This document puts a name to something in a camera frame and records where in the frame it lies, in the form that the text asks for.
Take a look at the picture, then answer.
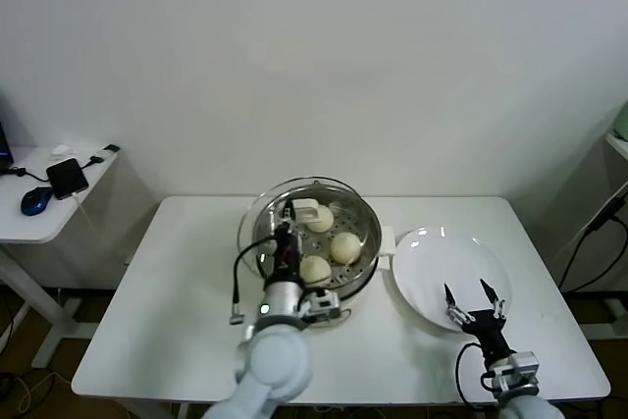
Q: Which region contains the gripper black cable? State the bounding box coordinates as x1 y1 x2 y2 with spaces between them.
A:
455 341 493 406
229 236 277 326

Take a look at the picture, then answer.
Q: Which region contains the white charging cable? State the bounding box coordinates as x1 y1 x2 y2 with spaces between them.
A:
71 190 97 232

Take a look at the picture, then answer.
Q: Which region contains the black smartphone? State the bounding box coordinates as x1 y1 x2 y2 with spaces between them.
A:
46 157 91 200

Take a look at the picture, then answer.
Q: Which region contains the white round plate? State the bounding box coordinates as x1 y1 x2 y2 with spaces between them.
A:
392 226 514 335

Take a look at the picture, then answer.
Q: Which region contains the glass pot lid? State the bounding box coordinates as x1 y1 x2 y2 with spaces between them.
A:
236 175 362 284

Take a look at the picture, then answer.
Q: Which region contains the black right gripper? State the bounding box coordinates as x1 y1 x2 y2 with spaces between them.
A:
443 278 514 359

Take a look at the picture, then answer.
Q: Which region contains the white side table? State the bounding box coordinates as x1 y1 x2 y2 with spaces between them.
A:
0 143 124 369

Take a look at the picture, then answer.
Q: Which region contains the black adapter cable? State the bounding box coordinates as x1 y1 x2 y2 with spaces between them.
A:
76 142 122 171

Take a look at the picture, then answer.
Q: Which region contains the white shelf board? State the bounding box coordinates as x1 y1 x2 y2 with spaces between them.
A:
604 131 628 166

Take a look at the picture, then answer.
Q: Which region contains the dark laptop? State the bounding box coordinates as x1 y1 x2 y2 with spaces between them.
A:
0 89 17 173

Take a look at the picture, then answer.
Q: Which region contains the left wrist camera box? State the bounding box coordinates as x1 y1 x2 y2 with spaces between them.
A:
299 289 343 327

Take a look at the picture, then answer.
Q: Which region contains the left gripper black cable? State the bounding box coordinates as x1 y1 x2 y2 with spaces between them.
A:
229 236 277 326

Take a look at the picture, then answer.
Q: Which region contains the stainless steel steamer basket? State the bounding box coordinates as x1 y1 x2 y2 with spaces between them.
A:
247 183 396 300

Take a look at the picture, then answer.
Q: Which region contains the black laptop cable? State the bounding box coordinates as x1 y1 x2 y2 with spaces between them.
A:
0 163 51 184

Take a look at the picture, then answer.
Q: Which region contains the blue computer mouse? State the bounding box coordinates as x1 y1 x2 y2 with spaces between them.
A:
21 185 53 217

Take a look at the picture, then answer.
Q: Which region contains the thin pale floor cable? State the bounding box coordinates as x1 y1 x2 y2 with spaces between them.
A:
18 369 75 408

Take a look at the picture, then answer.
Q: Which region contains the pale green object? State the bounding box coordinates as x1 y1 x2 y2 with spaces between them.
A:
612 102 628 141

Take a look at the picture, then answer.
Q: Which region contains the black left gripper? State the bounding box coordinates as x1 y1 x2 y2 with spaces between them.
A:
271 199 302 284

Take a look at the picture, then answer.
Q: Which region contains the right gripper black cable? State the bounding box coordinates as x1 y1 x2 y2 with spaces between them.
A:
455 341 493 406

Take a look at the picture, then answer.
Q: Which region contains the white steamed baozi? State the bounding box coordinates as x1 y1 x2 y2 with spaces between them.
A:
298 255 333 288
305 203 337 235
330 232 364 266

